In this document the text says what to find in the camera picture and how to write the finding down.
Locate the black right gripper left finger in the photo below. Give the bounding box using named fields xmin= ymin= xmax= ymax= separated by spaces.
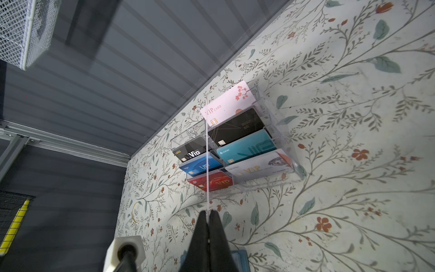
xmin=180 ymin=211 xmax=209 ymax=272

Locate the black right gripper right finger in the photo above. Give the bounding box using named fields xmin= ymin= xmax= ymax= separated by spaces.
xmin=208 ymin=210 xmax=238 ymax=272

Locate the blue leather card holder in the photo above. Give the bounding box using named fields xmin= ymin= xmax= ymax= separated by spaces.
xmin=180 ymin=250 xmax=250 ymax=272

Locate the clear acrylic card display stand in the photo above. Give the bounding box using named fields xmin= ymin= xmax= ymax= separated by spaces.
xmin=171 ymin=81 xmax=306 ymax=195

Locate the red VIP card in stand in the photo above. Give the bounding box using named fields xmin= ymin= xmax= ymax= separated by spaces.
xmin=188 ymin=170 xmax=233 ymax=192

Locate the blue VIP card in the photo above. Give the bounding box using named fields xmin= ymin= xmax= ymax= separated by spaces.
xmin=180 ymin=153 xmax=224 ymax=177

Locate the white diamond VIP card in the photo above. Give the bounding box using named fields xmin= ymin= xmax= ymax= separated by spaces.
xmin=225 ymin=148 xmax=294 ymax=181

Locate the black VIP logo card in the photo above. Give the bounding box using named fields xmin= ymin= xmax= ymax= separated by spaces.
xmin=171 ymin=136 xmax=212 ymax=162

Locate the teal VIP card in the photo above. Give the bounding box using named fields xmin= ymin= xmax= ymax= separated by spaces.
xmin=216 ymin=129 xmax=276 ymax=164

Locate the black card with gold lines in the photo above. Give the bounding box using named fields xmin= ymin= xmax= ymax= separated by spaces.
xmin=208 ymin=107 xmax=265 ymax=147

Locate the pink VIP card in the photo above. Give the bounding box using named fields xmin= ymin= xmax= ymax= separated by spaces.
xmin=200 ymin=80 xmax=256 ymax=128

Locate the black wire wall basket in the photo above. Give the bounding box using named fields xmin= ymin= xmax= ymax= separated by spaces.
xmin=1 ymin=190 xmax=35 ymax=258

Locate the white wire mesh basket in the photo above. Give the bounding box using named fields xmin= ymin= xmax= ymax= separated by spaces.
xmin=1 ymin=0 xmax=61 ymax=70

